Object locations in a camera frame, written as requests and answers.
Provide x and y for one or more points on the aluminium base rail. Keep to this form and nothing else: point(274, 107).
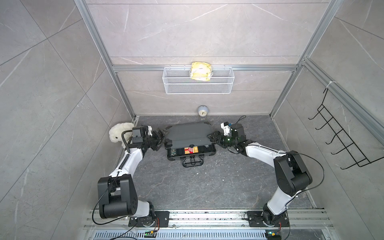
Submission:
point(296, 224)

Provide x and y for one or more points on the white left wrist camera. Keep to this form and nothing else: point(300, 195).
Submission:
point(149, 130)

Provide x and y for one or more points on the white wire mesh basket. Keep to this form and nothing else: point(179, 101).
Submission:
point(179, 81)

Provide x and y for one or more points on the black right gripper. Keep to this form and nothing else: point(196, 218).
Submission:
point(217, 134)

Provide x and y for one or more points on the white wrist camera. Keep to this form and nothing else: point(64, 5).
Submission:
point(227, 129)
point(149, 130)

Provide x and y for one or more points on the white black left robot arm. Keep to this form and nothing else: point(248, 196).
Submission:
point(117, 196)

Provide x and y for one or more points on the white fluffy plush sheep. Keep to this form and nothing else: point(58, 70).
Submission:
point(115, 133)

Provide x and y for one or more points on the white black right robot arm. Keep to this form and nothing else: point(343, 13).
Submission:
point(292, 175)

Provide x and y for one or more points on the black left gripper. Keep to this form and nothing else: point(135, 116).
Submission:
point(156, 138)

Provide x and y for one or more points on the playing card deck box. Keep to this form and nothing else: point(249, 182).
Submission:
point(191, 150)

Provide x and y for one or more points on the black wire hook rack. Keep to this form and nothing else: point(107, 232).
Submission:
point(358, 157)

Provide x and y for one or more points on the yellow cloth bundle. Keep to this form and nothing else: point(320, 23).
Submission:
point(201, 71)

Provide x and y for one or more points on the grey aluminium poker case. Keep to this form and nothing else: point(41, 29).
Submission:
point(183, 136)

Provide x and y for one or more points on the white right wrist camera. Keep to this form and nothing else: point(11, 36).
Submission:
point(227, 129)

